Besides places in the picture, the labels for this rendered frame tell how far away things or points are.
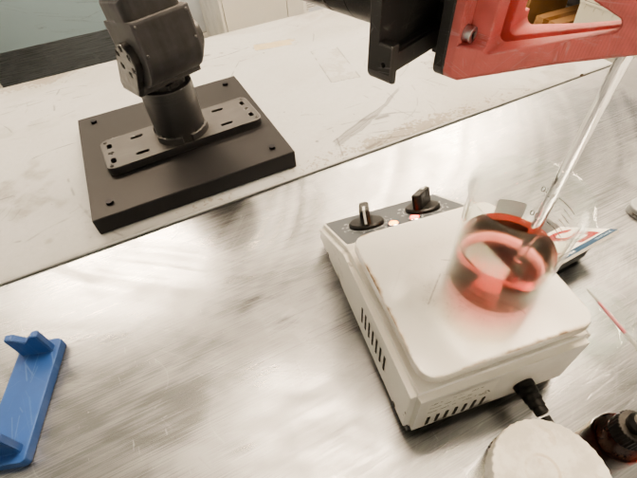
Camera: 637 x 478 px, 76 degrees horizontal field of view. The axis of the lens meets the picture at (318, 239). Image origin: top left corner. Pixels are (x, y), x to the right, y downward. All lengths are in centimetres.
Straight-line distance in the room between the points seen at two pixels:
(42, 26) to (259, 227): 287
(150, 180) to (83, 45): 276
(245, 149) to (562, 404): 41
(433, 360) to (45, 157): 57
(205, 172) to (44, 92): 42
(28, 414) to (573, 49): 41
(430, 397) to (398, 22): 21
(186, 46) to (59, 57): 281
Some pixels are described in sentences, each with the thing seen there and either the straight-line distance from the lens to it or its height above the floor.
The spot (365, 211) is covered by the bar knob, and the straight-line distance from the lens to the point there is 35.
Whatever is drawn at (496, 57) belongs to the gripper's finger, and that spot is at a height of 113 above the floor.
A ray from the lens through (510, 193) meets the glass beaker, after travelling 28.
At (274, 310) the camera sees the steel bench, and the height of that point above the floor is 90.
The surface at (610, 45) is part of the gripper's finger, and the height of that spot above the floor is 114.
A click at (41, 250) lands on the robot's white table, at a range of 53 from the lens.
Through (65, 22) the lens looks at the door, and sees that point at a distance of 322.
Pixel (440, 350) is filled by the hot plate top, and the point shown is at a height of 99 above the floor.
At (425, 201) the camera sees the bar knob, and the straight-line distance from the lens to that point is 39.
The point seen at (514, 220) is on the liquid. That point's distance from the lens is 29.
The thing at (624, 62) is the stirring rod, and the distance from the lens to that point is 21.
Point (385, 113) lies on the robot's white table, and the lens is 61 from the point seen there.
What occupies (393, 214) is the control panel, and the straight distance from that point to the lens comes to 39.
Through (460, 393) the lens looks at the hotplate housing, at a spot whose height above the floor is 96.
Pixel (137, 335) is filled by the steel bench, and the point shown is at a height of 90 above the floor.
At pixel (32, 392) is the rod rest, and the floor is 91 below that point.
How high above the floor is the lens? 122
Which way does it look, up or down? 48 degrees down
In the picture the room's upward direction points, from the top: 5 degrees counter-clockwise
